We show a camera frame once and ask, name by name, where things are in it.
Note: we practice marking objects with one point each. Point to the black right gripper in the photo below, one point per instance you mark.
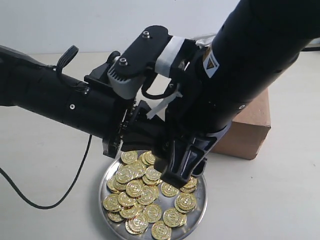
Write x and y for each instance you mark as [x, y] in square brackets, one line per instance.
[195, 120]

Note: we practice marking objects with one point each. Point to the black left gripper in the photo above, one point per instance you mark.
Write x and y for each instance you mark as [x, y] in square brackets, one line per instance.
[135, 132]

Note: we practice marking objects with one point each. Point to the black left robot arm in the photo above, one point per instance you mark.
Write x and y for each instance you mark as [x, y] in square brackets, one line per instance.
[86, 106]

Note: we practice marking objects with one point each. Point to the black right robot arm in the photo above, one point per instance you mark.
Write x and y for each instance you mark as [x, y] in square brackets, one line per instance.
[258, 41]

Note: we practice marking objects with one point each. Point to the brown cardboard slotted box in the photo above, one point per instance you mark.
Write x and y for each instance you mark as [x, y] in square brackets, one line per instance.
[248, 130]

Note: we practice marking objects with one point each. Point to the gold coin at plate top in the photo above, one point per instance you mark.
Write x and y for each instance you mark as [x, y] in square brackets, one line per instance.
[129, 157]

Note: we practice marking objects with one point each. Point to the gold coin upper centre stack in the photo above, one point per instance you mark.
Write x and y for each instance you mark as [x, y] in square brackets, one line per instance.
[148, 158]

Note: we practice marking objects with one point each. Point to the gold coin stack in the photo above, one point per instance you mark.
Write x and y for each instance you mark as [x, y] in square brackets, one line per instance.
[124, 175]
[186, 201]
[148, 158]

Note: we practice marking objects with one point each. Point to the gold coin middle right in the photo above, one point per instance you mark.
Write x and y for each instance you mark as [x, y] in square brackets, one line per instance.
[168, 190]

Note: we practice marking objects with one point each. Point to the gold coin right stack top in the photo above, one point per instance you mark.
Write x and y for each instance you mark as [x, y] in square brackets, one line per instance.
[186, 201]

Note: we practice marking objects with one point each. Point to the gold coin centre pile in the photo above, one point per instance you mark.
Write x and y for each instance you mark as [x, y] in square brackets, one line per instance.
[152, 174]

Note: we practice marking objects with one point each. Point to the gold coin left upper stack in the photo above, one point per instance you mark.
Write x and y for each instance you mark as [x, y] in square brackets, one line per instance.
[124, 175]

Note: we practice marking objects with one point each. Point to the gold coin middle of plate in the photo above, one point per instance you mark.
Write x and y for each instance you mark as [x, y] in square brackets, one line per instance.
[134, 188]

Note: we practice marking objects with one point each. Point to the gold coin lower right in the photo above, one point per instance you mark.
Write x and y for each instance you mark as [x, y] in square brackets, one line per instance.
[172, 218]

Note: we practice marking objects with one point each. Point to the gold coin bottom centre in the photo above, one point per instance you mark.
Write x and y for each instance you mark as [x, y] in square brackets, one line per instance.
[153, 212]

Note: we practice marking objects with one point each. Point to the round steel plate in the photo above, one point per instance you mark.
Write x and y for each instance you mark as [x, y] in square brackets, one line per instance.
[131, 206]

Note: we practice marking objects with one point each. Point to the gold coin far left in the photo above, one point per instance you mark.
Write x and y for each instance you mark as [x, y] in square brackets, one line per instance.
[111, 203]

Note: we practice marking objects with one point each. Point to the gold coin bottom edge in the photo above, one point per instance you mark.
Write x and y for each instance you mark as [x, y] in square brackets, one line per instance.
[160, 231]

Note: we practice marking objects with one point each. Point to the gold coin lower left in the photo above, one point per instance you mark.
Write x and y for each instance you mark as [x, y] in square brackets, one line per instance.
[138, 223]

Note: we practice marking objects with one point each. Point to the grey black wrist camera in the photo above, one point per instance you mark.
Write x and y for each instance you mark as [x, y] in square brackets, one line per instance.
[154, 52]

